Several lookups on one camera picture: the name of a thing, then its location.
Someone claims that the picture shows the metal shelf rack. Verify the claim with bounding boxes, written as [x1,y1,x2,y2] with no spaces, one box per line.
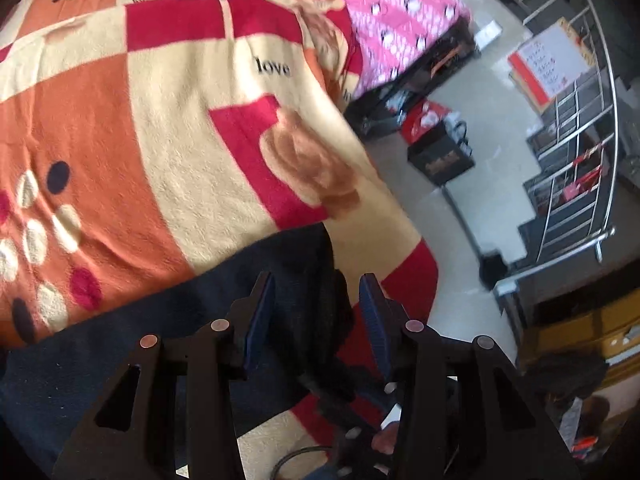
[520,0,621,266]

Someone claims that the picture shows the black cable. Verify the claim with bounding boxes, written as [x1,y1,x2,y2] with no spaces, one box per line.
[270,446,333,480]

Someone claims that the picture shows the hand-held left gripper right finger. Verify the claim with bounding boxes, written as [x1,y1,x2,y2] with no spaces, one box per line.
[359,272,583,480]

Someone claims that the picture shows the pink printed quilt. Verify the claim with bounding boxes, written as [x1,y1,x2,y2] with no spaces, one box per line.
[265,0,473,101]

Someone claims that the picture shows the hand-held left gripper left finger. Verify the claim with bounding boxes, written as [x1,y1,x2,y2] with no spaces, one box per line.
[52,271,277,480]

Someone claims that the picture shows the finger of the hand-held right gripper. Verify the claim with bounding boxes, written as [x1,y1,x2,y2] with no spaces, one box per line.
[312,370,406,480]

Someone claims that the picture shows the small white box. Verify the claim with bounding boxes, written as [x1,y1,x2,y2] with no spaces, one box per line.
[474,21,502,47]

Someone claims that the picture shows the red and white flat box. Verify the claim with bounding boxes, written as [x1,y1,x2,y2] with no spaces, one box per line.
[507,19,601,113]

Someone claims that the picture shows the person's right hand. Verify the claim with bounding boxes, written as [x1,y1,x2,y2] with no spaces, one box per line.
[372,422,402,456]

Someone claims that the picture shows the black pants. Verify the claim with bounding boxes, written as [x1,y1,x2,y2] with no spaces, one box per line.
[0,222,406,476]

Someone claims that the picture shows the rose printed blanket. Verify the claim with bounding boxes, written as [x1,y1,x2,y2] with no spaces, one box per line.
[0,0,441,480]

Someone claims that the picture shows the black shopping bag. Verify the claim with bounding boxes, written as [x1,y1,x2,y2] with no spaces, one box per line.
[407,120,476,187]

